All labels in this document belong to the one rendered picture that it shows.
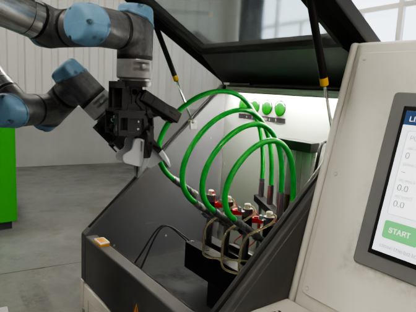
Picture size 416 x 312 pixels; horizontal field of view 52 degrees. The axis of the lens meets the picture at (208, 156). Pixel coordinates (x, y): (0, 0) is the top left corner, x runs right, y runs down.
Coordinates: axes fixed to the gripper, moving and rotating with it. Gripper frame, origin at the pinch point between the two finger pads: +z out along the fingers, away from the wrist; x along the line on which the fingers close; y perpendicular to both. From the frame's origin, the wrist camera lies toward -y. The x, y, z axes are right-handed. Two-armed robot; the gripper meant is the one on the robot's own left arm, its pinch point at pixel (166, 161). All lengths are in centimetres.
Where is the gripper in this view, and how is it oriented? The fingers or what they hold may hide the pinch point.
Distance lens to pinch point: 113.6
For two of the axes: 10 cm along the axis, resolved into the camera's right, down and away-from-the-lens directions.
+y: -6.4, 7.0, -3.1
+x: 3.9, -0.6, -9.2
